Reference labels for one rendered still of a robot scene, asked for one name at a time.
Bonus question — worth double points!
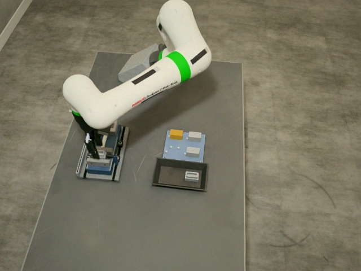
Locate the yellow-orange block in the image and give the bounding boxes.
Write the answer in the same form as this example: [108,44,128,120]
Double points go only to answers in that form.
[170,129,183,140]

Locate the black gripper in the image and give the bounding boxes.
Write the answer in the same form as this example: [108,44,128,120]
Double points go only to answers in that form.
[79,124,103,159]

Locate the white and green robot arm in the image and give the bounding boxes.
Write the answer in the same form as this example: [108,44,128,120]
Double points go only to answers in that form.
[63,0,212,136]

